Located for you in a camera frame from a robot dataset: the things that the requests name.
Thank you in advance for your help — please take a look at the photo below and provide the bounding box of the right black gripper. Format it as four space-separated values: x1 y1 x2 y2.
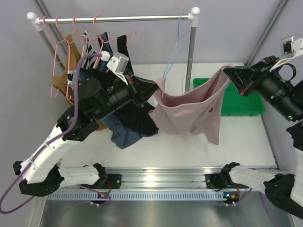
222 53 303 120

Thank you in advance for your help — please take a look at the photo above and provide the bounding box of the pink tank top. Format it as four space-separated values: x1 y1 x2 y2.
149 64 233 145

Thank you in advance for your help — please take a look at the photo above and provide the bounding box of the light blue wire hanger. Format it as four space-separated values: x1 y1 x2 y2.
162 13 190 78

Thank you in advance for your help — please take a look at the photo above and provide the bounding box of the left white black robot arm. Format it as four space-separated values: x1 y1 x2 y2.
13 75 159 197

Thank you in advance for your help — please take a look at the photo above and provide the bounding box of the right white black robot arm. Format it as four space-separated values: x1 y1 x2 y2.
219 56 303 218

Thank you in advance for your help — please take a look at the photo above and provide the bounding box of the navy blue tank top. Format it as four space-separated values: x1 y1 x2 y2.
76 32 143 149

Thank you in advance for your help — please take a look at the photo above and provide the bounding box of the black white striped tank top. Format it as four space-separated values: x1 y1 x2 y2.
72 31 96 85

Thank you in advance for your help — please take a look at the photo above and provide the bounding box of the pink hanger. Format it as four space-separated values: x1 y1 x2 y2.
42 16 59 99
55 15 78 100
72 15 95 102
93 15 137 69

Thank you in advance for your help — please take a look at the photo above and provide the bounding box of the brown tank top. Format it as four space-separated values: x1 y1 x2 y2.
52 34 107 131

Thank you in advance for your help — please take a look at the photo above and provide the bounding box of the green plastic tray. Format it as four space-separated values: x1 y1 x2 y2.
193 78 266 117

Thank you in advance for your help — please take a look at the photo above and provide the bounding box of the white and silver clothes rack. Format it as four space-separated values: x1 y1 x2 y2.
27 7 201 92

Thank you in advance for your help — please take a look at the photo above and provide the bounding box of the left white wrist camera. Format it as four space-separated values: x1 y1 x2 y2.
100 51 129 81

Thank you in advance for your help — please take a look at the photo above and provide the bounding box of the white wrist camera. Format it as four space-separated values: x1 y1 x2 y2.
100 51 129 81
270 34 303 72

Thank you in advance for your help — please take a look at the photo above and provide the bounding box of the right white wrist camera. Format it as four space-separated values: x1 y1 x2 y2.
270 34 303 72

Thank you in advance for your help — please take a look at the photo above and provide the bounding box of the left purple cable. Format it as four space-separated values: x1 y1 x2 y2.
0 52 105 213

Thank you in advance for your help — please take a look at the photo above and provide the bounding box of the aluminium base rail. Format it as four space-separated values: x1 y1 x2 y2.
40 166 280 190

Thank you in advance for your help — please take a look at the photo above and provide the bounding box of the perforated grey cable duct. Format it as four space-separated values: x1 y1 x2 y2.
47 190 238 201

